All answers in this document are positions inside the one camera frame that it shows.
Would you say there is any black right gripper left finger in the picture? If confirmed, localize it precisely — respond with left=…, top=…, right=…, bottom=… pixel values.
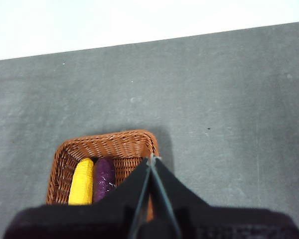
left=3, top=157, right=151, bottom=239

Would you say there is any purple eggplant with green stem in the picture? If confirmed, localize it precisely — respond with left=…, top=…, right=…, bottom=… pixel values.
left=93, top=158, right=116, bottom=203

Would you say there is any brown woven wicker basket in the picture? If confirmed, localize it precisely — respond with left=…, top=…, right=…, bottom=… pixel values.
left=46, top=128, right=160, bottom=222

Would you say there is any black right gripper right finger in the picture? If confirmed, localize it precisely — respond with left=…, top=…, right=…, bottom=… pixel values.
left=151, top=158, right=299, bottom=239

